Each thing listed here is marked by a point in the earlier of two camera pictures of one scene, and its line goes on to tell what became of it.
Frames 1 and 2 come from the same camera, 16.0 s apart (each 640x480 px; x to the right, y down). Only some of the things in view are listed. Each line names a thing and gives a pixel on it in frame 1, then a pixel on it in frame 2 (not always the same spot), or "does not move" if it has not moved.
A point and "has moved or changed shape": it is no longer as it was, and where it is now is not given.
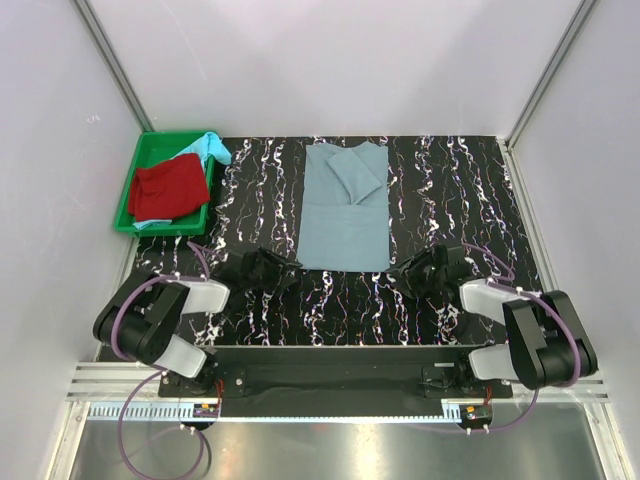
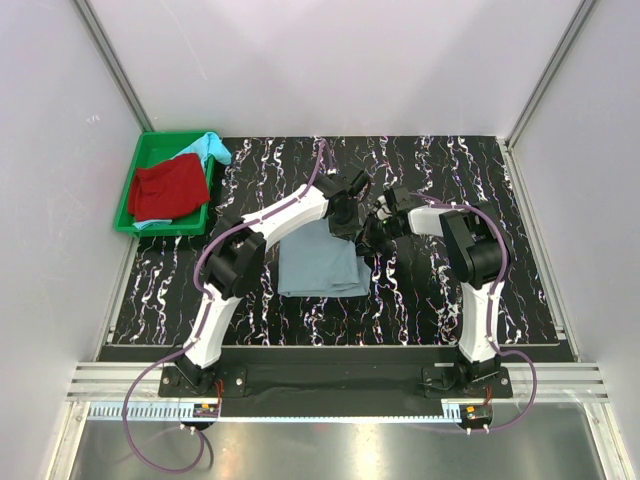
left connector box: x=206 y=410 does not move
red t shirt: x=168 y=188 does not move
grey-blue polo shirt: x=344 y=224 has moved or changed shape
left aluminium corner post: x=115 y=66 does not move
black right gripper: x=413 y=265 to x=366 y=241
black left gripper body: x=266 y=271 to x=346 y=224
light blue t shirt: x=210 y=146 does not move
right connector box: x=476 y=413 does not move
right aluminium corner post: x=548 y=73 does not move
